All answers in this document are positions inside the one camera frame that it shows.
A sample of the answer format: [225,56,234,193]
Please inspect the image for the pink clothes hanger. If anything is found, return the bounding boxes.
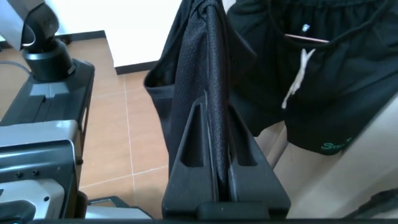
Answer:
[284,33,330,44]

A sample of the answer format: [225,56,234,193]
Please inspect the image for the black shorts with white cord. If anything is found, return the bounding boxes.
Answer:
[226,0,398,156]

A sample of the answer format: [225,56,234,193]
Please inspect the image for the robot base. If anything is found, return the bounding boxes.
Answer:
[0,58,153,220]

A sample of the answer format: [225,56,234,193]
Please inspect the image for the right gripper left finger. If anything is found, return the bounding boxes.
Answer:
[162,93,218,218]

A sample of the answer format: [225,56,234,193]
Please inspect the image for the black mesh garment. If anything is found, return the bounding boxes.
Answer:
[143,0,259,200]

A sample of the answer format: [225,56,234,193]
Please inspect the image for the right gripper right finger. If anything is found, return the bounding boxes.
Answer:
[228,105,292,218]

